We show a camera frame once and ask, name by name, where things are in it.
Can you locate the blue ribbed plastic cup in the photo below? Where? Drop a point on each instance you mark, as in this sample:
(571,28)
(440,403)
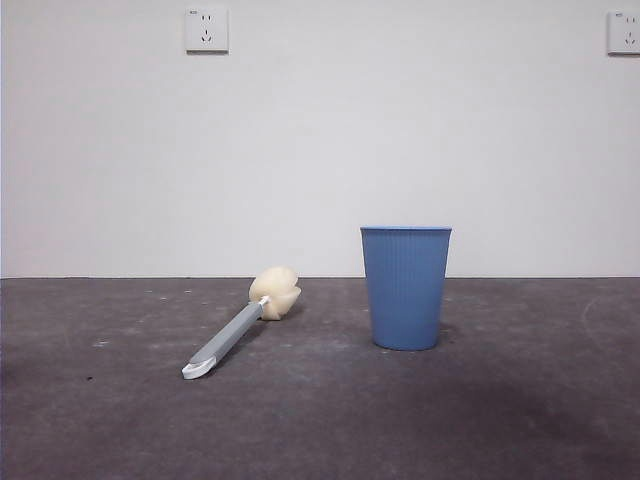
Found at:
(406,290)

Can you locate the cup brush with cream sponge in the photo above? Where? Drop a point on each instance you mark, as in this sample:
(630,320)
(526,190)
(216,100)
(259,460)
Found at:
(227,332)

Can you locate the white wall socket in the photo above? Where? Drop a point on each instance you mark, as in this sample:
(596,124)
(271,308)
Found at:
(207,31)
(625,33)

